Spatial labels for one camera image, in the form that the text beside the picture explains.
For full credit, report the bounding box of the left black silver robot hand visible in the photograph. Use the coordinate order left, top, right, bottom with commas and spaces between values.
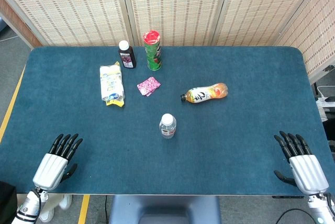
32, 133, 83, 191

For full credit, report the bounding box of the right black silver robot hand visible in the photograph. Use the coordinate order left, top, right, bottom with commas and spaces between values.
273, 130, 330, 196

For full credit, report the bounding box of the clear water bottle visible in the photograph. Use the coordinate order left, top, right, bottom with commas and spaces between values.
159, 113, 177, 139

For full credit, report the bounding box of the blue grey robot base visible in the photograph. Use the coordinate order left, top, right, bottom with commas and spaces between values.
108, 195, 222, 224

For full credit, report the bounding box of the orange juice bottle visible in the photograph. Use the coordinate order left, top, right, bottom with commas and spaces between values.
180, 82, 229, 105

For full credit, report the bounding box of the dark grape juice bottle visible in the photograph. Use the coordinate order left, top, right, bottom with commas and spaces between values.
118, 40, 137, 69

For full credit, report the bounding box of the white shoe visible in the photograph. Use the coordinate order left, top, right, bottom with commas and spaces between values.
39, 199, 61, 222
59, 194, 73, 211

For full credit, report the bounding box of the white power strip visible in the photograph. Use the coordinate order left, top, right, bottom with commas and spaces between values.
315, 95, 335, 108

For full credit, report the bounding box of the blue felt table mat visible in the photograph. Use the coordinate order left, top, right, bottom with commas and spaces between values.
0, 46, 335, 196

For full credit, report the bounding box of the white yellow snack pack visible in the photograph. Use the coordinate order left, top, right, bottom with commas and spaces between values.
99, 61, 126, 107

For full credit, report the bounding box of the pink patterned packet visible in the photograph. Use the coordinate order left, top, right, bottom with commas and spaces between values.
137, 76, 162, 97

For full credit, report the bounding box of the woven bamboo screen panel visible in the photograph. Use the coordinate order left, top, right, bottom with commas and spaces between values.
273, 0, 335, 83
0, 0, 131, 47
211, 0, 328, 47
120, 0, 232, 47

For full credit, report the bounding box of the green chips can red lid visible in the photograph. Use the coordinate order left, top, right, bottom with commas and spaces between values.
142, 30, 163, 71

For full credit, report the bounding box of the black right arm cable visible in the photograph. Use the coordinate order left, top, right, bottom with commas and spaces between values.
323, 192, 335, 210

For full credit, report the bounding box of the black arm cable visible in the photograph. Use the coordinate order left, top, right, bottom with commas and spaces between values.
323, 192, 335, 210
32, 188, 42, 217

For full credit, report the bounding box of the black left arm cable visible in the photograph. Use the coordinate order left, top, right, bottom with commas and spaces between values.
32, 188, 42, 217

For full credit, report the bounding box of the black floor cable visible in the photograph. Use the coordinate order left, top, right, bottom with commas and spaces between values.
275, 208, 319, 224

